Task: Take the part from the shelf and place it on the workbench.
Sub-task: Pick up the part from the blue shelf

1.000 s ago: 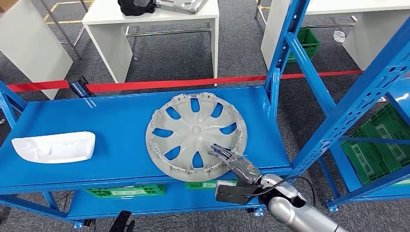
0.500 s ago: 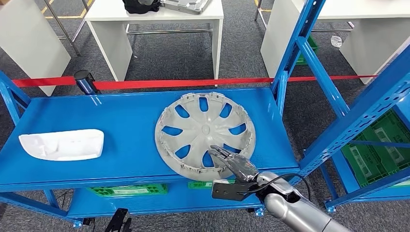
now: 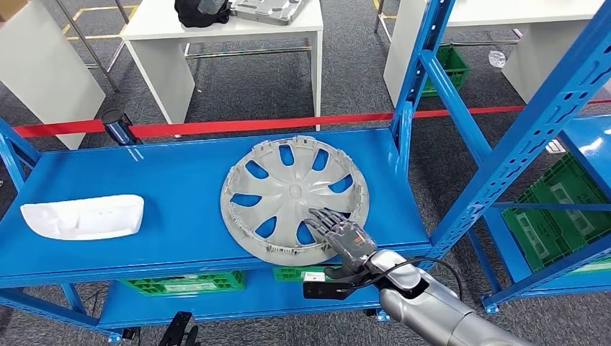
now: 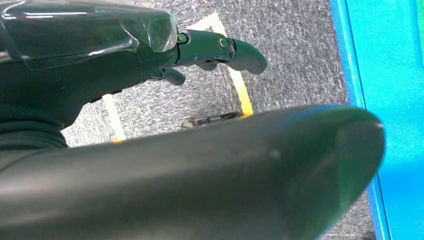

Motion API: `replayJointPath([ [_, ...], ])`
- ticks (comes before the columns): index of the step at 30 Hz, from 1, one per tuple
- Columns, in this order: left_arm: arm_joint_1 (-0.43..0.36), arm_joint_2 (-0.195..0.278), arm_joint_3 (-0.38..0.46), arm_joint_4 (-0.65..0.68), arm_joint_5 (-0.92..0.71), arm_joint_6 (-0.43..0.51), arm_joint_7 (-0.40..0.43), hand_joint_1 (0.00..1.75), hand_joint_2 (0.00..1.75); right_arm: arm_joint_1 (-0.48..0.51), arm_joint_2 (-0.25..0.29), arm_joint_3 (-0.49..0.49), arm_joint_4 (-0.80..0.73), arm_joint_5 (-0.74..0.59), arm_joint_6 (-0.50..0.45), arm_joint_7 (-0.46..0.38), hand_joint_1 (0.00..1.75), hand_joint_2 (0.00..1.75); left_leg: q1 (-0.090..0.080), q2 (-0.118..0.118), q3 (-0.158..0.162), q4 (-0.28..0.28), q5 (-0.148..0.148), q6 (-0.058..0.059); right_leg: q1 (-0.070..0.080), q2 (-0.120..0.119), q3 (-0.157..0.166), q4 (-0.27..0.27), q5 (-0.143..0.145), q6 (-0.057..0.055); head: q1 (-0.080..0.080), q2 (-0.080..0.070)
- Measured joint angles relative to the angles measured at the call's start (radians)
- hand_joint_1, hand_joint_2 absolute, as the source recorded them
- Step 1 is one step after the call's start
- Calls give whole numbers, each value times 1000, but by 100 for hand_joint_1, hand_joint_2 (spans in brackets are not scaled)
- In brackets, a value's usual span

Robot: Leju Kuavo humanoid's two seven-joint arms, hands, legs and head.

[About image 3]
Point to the white plastic car part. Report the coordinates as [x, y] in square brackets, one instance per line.
[86, 217]

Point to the blue metal shelf rack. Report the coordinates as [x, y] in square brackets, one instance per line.
[592, 143]
[191, 191]

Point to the green plastic crate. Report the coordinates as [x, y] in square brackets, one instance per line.
[191, 286]
[549, 224]
[291, 274]
[453, 67]

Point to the grey moulded tray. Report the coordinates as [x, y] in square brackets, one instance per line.
[267, 9]

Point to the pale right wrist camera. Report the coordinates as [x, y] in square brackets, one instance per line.
[329, 290]

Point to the brown cardboard box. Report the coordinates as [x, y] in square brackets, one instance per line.
[9, 7]

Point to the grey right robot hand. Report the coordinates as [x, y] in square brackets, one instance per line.
[346, 239]

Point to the grey plastic wheel cover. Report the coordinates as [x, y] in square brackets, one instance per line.
[296, 191]

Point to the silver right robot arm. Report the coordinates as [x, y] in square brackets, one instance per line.
[429, 310]

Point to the black bag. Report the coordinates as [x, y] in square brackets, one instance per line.
[195, 16]

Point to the chrome steel frame legs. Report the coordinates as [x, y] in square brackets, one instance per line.
[86, 45]

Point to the white desk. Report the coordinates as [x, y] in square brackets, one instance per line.
[43, 71]
[157, 19]
[477, 12]

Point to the red barrier belt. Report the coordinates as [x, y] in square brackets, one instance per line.
[238, 125]

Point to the black barrier post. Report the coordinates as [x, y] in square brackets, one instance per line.
[117, 129]

